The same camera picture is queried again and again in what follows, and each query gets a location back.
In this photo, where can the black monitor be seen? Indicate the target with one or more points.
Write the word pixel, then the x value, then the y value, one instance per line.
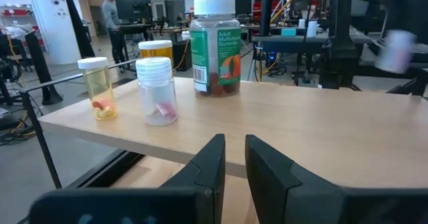
pixel 132 6

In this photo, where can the black floor stand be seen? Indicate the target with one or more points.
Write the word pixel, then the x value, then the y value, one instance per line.
pixel 38 60

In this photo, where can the white cup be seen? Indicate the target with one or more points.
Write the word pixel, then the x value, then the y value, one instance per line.
pixel 311 29
pixel 302 23

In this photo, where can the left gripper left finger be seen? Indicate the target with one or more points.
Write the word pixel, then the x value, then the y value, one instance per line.
pixel 209 174

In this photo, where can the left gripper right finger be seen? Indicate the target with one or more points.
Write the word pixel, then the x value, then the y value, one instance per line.
pixel 271 190

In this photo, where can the multivitamin gummies bottle green label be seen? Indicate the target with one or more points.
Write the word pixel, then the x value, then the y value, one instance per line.
pixel 215 47

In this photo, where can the white building pillar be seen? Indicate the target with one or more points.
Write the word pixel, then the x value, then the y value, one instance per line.
pixel 57 26

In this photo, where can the yellow bottle red yellow pills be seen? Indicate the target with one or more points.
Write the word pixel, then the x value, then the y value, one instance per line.
pixel 97 88

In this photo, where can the person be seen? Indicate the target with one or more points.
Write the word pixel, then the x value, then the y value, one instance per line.
pixel 112 26

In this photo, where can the teal box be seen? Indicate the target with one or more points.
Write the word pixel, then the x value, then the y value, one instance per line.
pixel 288 32

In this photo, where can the black bin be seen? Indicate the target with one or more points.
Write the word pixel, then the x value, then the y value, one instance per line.
pixel 182 55

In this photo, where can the black leaning panel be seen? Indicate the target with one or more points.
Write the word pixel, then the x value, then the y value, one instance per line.
pixel 78 30

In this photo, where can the grey desk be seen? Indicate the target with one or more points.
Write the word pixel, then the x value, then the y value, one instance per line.
pixel 294 40

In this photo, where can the clear bottle ribbed cap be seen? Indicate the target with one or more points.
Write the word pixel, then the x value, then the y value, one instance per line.
pixel 156 91

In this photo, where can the black standing desk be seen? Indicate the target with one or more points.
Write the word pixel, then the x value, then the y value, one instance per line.
pixel 140 26

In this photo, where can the wooden shelf black metal frame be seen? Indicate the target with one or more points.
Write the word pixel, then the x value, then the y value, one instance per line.
pixel 301 127

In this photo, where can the orange pill bottle white cap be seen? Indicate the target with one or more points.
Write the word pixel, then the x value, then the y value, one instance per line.
pixel 156 50

